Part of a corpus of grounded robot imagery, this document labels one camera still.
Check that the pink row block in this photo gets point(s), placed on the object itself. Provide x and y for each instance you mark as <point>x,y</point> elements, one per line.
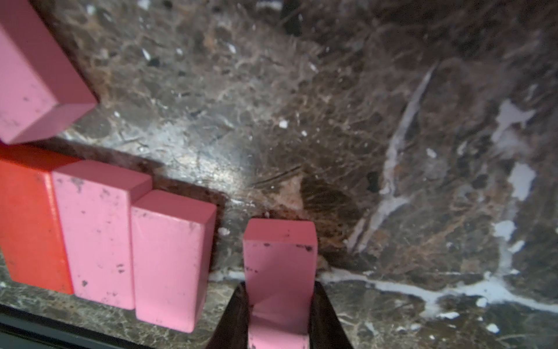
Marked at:
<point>94,201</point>
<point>172,240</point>
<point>280,263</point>

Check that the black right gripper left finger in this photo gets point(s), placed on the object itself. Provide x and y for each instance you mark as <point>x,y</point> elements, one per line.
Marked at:
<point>232,329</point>

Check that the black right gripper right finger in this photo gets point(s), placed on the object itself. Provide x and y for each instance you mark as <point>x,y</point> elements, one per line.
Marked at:
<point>325,329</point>

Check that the pink block centre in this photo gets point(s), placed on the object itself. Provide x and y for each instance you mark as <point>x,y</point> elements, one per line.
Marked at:
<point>42,94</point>

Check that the red row block left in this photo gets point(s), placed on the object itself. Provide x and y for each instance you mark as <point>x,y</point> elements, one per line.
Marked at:
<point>31,235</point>

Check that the black front frame rail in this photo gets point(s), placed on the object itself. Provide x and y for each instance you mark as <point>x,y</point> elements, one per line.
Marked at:
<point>20,329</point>

